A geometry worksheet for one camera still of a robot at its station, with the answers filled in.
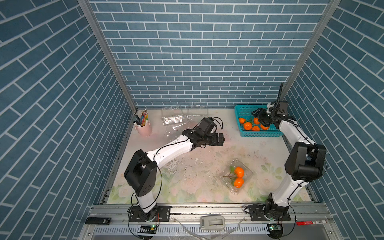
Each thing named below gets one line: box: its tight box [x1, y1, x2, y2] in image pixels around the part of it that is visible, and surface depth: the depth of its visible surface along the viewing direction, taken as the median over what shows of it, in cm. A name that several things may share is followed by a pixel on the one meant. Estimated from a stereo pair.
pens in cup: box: [133, 109, 149, 127], surface depth 100 cm
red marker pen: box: [296, 220, 327, 226], surface depth 72 cm
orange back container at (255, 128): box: [252, 126, 260, 132], surface depth 107 cm
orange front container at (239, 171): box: [235, 166, 245, 178], surface depth 85 cm
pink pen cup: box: [134, 121, 152, 136], surface depth 102 cm
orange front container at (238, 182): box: [234, 177, 244, 189], surface depth 80 cm
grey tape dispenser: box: [200, 215, 226, 231], surface depth 70 cm
